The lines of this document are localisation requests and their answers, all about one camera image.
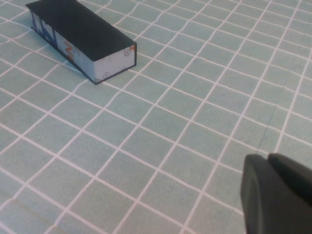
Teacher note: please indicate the green checked tablecloth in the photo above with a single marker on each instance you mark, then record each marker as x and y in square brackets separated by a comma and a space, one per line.
[156, 136]

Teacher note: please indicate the black glasses case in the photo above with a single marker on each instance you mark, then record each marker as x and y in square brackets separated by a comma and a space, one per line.
[83, 29]

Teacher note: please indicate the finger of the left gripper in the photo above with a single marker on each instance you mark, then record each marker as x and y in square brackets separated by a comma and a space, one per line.
[297, 175]
[268, 200]

